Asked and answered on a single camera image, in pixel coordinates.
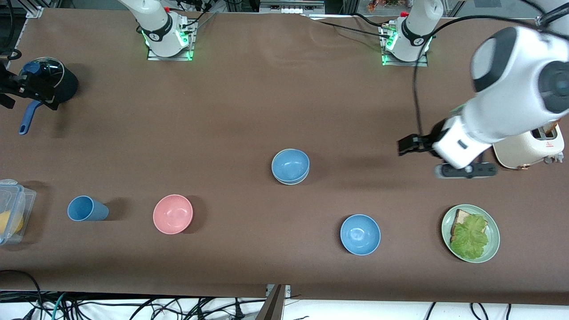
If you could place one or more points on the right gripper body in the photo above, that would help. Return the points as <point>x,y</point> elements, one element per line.
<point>21,85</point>

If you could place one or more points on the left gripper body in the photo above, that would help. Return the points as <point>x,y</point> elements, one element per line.
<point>427,142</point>

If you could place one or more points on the matte blue bowl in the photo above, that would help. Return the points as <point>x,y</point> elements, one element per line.
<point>290,164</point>

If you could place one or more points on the green bowl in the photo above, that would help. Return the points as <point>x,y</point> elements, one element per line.
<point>291,182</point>

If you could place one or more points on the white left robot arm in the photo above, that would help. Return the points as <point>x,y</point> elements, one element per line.
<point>511,80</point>

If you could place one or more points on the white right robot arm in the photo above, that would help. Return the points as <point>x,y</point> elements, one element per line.
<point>158,24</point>

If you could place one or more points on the glossy blue bowl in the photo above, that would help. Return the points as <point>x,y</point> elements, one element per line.
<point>360,234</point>

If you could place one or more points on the pink bowl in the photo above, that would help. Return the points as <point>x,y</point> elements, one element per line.
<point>173,214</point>

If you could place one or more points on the glass pot lid blue knob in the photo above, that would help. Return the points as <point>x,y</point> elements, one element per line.
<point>46,69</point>

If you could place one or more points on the cream toaster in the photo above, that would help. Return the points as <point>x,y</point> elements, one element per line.
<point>529,151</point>

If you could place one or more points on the bread slice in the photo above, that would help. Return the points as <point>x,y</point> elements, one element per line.
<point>462,217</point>

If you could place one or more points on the green lettuce leaf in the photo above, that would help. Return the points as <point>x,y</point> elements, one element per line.
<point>471,238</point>

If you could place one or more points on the clear plastic food container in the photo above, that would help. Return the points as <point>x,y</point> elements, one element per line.
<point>26,200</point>

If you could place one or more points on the green plate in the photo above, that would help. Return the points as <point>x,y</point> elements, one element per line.
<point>493,240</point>

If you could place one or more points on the blue plastic cup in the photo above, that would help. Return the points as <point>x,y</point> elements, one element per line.
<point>86,209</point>

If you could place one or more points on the yellow fruit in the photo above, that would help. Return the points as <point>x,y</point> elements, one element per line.
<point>6,222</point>

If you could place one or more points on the dark metal beam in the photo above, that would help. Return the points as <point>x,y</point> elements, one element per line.
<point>272,309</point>

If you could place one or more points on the aluminium frame profile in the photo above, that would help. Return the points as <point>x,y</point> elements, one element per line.
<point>540,22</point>
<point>34,9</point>

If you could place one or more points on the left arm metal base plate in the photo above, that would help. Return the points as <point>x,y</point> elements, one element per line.
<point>422,62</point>

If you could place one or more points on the silver metal bracket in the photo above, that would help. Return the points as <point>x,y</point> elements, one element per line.
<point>288,290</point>

